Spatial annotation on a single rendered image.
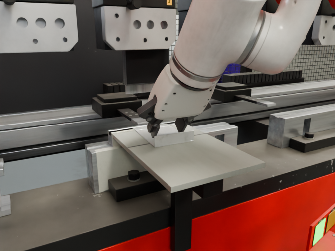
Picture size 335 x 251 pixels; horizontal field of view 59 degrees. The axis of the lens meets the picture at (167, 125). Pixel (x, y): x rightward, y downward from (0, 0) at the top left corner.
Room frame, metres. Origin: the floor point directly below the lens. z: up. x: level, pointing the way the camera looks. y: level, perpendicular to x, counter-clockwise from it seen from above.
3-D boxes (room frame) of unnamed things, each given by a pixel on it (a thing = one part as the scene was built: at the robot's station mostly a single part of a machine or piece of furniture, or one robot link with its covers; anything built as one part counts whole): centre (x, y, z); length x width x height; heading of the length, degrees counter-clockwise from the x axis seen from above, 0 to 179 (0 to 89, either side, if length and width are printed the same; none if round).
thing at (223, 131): (0.69, 0.00, 0.92); 0.39 x 0.06 x 0.10; 118
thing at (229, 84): (0.99, -0.25, 1.01); 0.26 x 0.12 x 0.05; 28
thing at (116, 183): (0.63, -0.02, 0.89); 0.30 x 0.05 x 0.03; 118
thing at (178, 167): (0.53, -0.02, 1.00); 0.26 x 0.18 x 0.01; 28
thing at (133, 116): (0.80, 0.12, 1.01); 0.26 x 0.12 x 0.05; 28
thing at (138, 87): (0.66, 0.05, 1.13); 0.10 x 0.02 x 0.10; 118
